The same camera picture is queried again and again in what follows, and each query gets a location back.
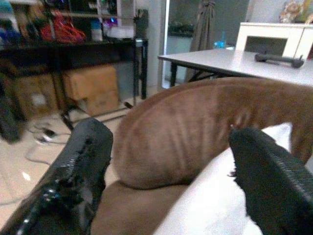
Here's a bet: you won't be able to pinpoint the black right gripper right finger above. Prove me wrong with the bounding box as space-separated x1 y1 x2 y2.
227 126 313 235

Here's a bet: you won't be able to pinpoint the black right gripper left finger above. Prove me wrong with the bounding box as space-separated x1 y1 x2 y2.
0 117 114 235

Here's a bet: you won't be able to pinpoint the pale plain pillow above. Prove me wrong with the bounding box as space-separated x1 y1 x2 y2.
154 122 294 235

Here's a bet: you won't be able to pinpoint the brown round velvet sofa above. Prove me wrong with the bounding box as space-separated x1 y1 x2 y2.
90 77 313 235

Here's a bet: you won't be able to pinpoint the brown cardboard box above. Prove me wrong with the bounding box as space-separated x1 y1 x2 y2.
62 64 121 116
14 74 60 118

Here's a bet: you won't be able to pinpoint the black shelf rack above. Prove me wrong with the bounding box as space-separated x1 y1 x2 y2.
0 38 149 131

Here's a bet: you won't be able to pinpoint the black bar-shaped object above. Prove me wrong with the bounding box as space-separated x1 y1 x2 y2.
254 52 305 69

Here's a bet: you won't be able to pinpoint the white table with black legs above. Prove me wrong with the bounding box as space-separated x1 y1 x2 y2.
157 48 313 88

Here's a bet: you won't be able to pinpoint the red bundle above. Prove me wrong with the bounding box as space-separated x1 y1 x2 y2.
40 10 87 44

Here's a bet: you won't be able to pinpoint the blue bottle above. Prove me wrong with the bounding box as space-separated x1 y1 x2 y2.
213 31 227 49

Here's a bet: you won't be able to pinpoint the white cabinet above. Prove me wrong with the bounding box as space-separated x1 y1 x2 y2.
234 22 313 60

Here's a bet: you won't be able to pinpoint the grey-brown tied curtain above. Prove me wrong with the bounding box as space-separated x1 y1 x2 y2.
190 0 216 52

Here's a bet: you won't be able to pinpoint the colourful ornament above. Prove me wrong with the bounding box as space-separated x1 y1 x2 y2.
278 0 313 24

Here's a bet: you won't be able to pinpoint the white floor cables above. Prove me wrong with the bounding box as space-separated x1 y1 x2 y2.
25 121 72 165

